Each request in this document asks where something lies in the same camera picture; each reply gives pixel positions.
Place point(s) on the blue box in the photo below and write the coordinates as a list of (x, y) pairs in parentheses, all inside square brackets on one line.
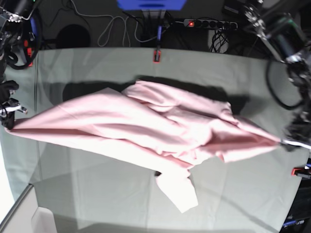
[(151, 4)]

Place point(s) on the white bin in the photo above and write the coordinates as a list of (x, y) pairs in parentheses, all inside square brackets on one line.
[(26, 216)]

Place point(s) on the black power strip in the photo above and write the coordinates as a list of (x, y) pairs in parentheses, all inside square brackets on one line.
[(211, 24)]

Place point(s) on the orange clamp centre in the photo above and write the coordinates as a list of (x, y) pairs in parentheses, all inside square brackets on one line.
[(157, 56)]

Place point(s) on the black round stool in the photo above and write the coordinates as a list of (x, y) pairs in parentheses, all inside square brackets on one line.
[(73, 36)]

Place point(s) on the pink t-shirt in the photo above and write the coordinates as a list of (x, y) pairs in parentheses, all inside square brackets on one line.
[(151, 125)]

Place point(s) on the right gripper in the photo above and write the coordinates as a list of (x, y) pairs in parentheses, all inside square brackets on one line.
[(7, 109)]

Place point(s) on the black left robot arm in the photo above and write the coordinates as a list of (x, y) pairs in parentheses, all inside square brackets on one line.
[(288, 44)]

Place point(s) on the green table cloth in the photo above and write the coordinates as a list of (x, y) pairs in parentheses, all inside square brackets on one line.
[(91, 193)]

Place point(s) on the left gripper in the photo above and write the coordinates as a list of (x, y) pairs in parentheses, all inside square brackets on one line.
[(298, 134)]

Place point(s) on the orange clamp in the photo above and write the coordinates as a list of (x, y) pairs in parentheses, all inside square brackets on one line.
[(157, 56), (303, 172), (27, 49)]

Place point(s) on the orange clamp right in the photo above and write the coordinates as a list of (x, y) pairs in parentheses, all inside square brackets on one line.
[(303, 172)]

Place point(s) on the orange clamp left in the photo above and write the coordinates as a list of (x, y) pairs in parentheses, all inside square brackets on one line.
[(27, 49)]

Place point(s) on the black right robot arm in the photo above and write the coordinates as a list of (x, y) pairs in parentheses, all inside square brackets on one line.
[(20, 41)]

